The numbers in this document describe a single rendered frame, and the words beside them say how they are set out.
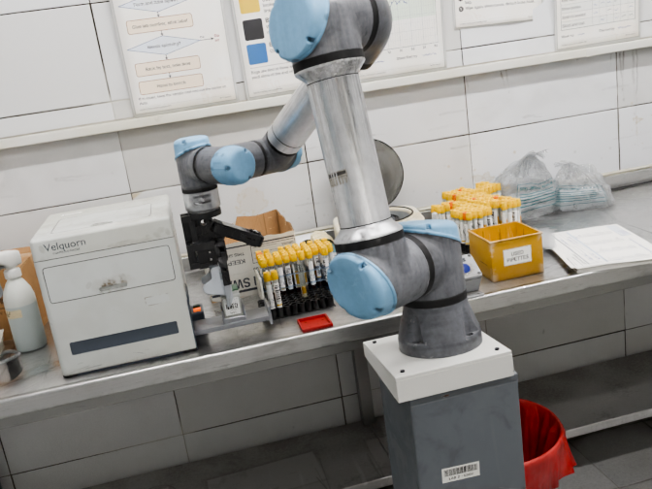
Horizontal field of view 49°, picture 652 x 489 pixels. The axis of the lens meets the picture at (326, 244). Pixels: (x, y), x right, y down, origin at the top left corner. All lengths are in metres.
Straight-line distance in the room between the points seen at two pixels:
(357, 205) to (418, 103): 1.14
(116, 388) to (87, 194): 0.75
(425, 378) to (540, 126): 1.35
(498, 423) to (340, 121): 0.59
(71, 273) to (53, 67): 0.76
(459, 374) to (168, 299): 0.63
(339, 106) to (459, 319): 0.42
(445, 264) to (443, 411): 0.25
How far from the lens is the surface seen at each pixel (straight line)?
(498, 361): 1.26
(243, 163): 1.40
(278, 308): 1.66
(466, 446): 1.32
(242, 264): 1.83
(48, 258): 1.52
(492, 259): 1.71
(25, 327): 1.80
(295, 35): 1.13
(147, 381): 1.55
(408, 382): 1.22
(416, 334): 1.28
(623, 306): 2.73
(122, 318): 1.55
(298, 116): 1.39
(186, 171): 1.48
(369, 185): 1.13
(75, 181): 2.14
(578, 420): 2.37
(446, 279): 1.25
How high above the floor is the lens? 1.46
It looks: 15 degrees down
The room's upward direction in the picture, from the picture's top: 8 degrees counter-clockwise
